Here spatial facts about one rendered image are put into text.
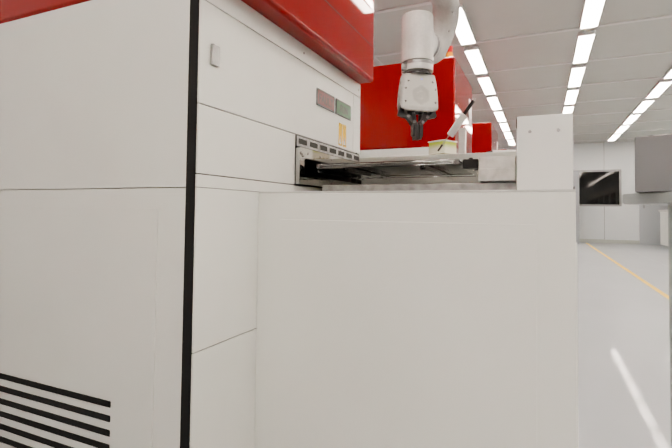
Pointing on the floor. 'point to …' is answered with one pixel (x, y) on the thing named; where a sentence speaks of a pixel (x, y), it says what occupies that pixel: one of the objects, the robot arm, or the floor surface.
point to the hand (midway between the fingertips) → (416, 132)
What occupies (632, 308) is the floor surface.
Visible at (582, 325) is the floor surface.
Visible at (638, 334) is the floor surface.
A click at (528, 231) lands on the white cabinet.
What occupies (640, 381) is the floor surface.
